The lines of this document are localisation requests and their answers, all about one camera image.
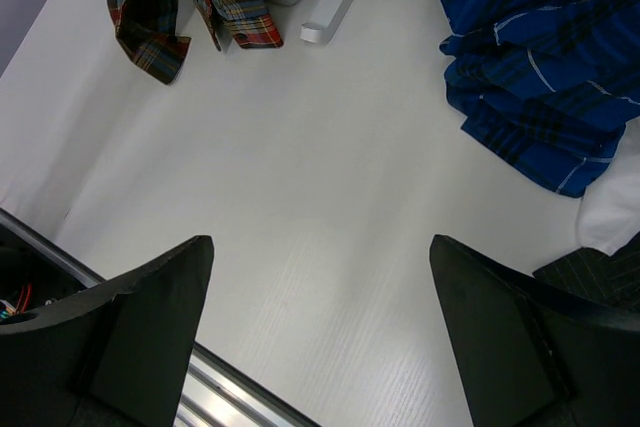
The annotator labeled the white shirt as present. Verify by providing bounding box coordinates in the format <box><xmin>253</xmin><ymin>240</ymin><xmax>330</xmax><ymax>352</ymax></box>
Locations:
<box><xmin>576</xmin><ymin>119</ymin><xmax>639</xmax><ymax>256</ymax></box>

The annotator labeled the red plaid shirt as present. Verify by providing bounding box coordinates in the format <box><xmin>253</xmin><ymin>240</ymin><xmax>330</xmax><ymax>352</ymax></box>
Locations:
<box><xmin>107</xmin><ymin>0</ymin><xmax>284</xmax><ymax>85</ymax></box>

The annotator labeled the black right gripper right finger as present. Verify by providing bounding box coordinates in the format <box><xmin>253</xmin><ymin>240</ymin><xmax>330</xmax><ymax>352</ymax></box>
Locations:
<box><xmin>430</xmin><ymin>235</ymin><xmax>639</xmax><ymax>426</ymax></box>

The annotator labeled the blue plaid shirt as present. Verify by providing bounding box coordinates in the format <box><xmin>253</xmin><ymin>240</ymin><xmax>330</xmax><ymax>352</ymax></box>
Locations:
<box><xmin>440</xmin><ymin>0</ymin><xmax>639</xmax><ymax>198</ymax></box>

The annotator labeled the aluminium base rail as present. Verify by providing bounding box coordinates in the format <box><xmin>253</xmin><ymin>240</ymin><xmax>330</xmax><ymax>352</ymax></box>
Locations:
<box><xmin>1</xmin><ymin>213</ymin><xmax>310</xmax><ymax>426</ymax></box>

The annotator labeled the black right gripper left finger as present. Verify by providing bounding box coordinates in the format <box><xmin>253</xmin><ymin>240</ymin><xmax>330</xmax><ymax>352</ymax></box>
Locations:
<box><xmin>1</xmin><ymin>236</ymin><xmax>214</xmax><ymax>426</ymax></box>

